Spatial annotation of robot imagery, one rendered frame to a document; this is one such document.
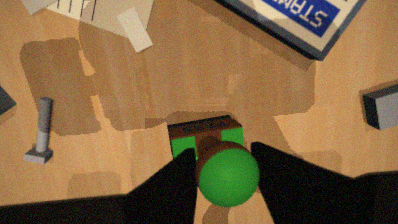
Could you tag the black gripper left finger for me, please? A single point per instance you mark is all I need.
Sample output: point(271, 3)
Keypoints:
point(168, 197)

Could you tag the blue stamp pad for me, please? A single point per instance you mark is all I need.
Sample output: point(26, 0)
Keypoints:
point(310, 27)

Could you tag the cream paper card taped to bench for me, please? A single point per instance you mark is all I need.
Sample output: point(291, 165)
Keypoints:
point(127, 18)

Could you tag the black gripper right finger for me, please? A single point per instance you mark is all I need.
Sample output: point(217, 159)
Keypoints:
point(296, 191)

